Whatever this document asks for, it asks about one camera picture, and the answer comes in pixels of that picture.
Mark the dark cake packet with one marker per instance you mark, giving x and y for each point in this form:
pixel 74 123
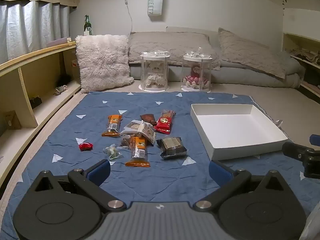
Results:
pixel 172 146

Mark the pink plush doll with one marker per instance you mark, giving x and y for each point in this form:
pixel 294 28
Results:
pixel 195 78

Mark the light patterned clothing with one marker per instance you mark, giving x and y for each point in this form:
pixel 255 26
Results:
pixel 311 226

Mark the fluffy cream pillow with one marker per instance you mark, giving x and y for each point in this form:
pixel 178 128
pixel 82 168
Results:
pixel 102 62

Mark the pile of clothes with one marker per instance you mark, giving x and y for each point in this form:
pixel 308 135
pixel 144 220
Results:
pixel 307 53

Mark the brown snack packet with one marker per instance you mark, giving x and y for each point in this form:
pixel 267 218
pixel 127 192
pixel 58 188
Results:
pixel 148 118

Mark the pink flat box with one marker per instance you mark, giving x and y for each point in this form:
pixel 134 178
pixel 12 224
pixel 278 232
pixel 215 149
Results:
pixel 58 42

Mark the blue triangle-print mat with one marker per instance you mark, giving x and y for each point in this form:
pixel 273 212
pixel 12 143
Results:
pixel 175 180

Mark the clear plastic wrapper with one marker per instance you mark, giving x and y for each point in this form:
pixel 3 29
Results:
pixel 278 123

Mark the white tote bag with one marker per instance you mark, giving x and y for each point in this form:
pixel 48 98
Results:
pixel 155 2

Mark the green candy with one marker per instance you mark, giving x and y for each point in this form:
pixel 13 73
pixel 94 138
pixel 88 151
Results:
pixel 113 153

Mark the clear case with pink doll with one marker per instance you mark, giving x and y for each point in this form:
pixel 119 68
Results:
pixel 197 60

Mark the grey quilted pillow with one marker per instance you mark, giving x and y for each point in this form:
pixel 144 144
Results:
pixel 170 42
pixel 250 50

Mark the red snack packet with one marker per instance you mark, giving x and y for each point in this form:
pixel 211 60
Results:
pixel 163 123

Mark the red candy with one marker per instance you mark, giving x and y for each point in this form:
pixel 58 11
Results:
pixel 85 146

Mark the clear round cookie packet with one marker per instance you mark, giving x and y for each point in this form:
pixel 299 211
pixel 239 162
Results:
pixel 132 127

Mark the wooden shelf with clothes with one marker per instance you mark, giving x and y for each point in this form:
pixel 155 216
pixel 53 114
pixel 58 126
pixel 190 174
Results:
pixel 300 40

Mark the small black item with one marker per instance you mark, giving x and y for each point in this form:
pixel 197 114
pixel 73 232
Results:
pixel 35 102

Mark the clear brown cookie packet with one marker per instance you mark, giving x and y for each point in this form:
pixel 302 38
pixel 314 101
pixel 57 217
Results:
pixel 125 141

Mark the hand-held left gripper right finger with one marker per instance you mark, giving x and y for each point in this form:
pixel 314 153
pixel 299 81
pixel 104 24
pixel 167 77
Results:
pixel 219 173

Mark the orange snack bar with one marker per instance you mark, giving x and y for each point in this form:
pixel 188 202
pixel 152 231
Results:
pixel 112 126
pixel 138 155

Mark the cream plush doll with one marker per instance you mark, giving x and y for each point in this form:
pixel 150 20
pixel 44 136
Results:
pixel 156 76

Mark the long wooden shelf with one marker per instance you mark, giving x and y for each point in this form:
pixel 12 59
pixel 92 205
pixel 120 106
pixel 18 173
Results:
pixel 25 80

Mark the carton with red label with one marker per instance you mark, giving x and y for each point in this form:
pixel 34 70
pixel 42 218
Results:
pixel 72 63

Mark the grey curtain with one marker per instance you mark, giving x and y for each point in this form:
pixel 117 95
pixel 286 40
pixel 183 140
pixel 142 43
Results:
pixel 32 27

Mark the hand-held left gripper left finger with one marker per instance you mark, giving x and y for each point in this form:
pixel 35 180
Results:
pixel 100 172

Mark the clear case with cream doll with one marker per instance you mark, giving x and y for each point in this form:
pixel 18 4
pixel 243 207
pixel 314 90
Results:
pixel 153 57

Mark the white speckled snack packet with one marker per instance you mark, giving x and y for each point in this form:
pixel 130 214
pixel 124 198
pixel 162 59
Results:
pixel 148 133

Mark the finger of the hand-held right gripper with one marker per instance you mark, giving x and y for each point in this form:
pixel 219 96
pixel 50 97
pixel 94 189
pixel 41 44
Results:
pixel 296 150
pixel 315 139

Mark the white shallow box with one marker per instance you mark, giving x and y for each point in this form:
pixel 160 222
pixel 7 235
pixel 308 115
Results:
pixel 237 130

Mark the grey folded bedding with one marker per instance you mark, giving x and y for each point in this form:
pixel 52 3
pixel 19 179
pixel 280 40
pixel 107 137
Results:
pixel 250 78

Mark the white power adapter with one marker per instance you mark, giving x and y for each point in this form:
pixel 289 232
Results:
pixel 86 33

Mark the green glass bottle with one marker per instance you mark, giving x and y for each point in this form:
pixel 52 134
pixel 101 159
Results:
pixel 87 23

